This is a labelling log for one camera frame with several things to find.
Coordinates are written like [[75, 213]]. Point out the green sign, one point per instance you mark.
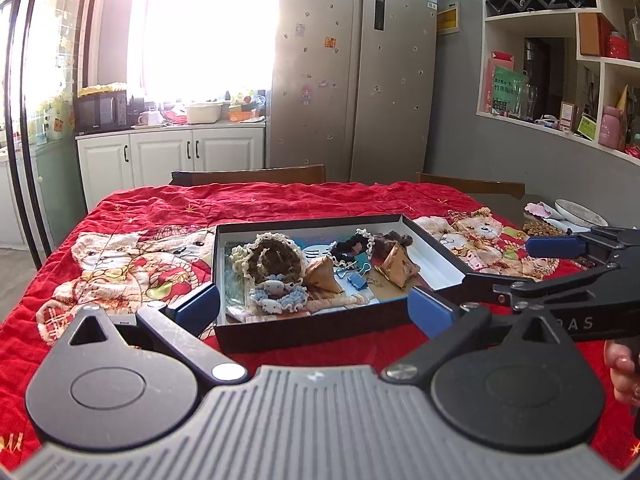
[[507, 92]]

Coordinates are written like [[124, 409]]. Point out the orange box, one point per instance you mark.
[[247, 116]]

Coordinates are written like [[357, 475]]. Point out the light blue knitted scrunchie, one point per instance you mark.
[[277, 297]]

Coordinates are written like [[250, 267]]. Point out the brown triangular snack packet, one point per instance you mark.
[[397, 266], [324, 276]]

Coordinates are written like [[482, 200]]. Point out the red printed blanket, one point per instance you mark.
[[150, 200]]

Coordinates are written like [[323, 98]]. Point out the black sliding door frame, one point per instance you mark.
[[25, 135]]

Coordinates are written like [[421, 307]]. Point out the brown fuzzy hair claw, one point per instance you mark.
[[392, 242]]

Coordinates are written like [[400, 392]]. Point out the white plastic basin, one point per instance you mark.
[[204, 112]]

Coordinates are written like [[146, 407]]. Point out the white plate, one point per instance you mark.
[[580, 212]]

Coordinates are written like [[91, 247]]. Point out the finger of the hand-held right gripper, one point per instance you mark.
[[550, 290], [552, 247]]

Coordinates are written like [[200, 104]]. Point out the brown scrunchie with white frill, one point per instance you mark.
[[272, 255]]

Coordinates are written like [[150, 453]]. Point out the black microwave oven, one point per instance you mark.
[[100, 112]]

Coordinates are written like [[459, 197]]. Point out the white wall shelf unit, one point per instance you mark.
[[585, 60]]

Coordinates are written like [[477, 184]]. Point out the silver double-door refrigerator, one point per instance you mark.
[[350, 85]]

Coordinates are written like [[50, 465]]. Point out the black shallow cardboard box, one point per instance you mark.
[[310, 332]]

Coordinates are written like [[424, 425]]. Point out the black scrunchie with white lace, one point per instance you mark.
[[350, 247]]

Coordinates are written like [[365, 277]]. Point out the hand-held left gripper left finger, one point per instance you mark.
[[197, 305]]

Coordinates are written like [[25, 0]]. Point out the blue binder clip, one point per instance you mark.
[[361, 281], [344, 274]]

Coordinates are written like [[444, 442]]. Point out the wooden bead trivet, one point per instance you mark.
[[544, 229]]

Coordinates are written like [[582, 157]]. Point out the person's right hand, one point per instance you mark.
[[622, 372]]

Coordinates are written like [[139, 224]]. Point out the cream knitted scrunchie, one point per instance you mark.
[[335, 301]]

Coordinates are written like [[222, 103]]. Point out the yellow wall notice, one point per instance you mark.
[[448, 19]]

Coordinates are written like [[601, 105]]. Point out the brown wooden chair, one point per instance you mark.
[[470, 186]]

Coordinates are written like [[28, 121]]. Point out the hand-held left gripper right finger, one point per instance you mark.
[[429, 311]]

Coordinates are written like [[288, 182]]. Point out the white mug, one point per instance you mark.
[[145, 118]]

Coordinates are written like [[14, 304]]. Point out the dark wooden chair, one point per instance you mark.
[[250, 176]]

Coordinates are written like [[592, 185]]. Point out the white kitchen cabinet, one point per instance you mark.
[[165, 160]]

